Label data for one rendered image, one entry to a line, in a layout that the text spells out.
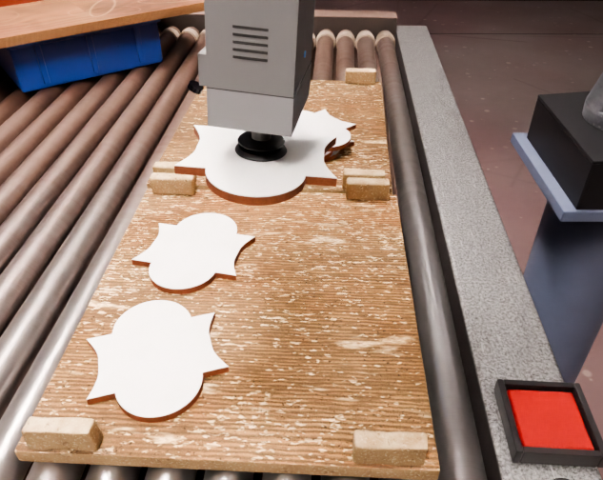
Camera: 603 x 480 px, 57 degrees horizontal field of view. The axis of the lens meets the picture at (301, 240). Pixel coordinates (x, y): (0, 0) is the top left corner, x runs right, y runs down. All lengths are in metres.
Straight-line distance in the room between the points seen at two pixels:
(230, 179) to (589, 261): 0.80
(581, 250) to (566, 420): 0.57
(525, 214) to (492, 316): 1.92
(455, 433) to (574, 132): 0.59
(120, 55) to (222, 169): 0.86
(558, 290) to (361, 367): 0.67
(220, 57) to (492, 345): 0.40
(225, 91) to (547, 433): 0.39
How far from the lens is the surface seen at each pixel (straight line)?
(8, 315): 0.71
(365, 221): 0.72
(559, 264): 1.12
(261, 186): 0.42
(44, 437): 0.52
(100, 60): 1.27
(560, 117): 1.03
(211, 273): 0.63
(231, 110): 0.41
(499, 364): 0.60
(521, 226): 2.48
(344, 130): 0.89
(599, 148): 0.95
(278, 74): 0.40
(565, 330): 1.22
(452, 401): 0.55
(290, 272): 0.64
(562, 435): 0.55
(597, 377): 1.95
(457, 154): 0.95
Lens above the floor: 1.35
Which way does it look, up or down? 37 degrees down
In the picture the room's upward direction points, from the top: straight up
